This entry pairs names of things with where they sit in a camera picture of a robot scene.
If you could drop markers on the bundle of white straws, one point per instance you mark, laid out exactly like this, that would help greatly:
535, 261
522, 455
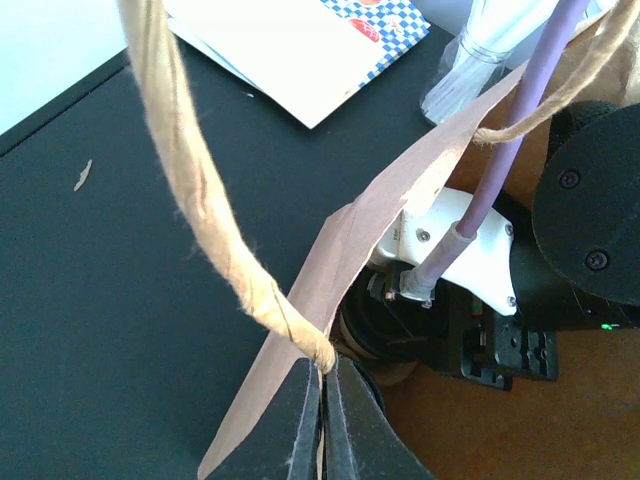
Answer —
475, 59

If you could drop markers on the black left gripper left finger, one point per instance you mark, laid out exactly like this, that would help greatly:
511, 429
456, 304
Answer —
284, 443

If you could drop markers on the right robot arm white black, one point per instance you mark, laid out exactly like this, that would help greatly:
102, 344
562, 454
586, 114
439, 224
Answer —
575, 258

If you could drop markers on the white paper bag brown trim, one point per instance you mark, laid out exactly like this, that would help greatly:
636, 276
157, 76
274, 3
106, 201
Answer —
299, 53

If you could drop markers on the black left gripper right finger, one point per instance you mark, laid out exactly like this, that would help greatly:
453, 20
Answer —
359, 442

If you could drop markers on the blue checkered paper bag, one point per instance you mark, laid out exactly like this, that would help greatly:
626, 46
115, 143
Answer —
395, 26

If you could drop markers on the brown kraft paper bag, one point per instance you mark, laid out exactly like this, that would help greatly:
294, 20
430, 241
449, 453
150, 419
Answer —
467, 435

